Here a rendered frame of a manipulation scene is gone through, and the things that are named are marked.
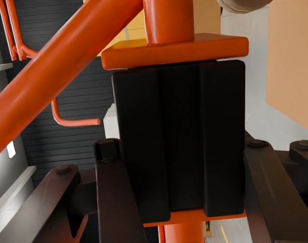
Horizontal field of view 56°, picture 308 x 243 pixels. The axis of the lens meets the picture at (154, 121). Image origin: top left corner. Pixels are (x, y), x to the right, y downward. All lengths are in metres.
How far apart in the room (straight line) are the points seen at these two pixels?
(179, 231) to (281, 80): 0.22
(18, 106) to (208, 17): 1.82
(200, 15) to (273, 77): 1.60
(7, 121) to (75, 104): 11.08
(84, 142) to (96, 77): 2.58
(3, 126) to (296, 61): 0.25
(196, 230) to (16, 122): 0.11
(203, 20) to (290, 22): 1.64
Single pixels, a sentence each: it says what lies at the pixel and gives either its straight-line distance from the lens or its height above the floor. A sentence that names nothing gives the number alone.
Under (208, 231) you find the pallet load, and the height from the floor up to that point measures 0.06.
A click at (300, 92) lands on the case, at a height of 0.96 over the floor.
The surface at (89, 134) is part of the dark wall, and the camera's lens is 11.48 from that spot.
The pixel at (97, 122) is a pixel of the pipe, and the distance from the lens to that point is 7.54.
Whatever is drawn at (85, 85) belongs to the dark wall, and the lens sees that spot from 11.05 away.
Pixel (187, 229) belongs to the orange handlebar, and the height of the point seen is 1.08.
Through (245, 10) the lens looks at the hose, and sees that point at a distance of 0.21.
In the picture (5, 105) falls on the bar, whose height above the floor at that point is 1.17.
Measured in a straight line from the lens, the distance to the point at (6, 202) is 10.44.
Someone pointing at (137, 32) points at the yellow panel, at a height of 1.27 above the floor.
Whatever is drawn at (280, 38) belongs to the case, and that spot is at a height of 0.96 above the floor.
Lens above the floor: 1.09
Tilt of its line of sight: level
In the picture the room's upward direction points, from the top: 96 degrees counter-clockwise
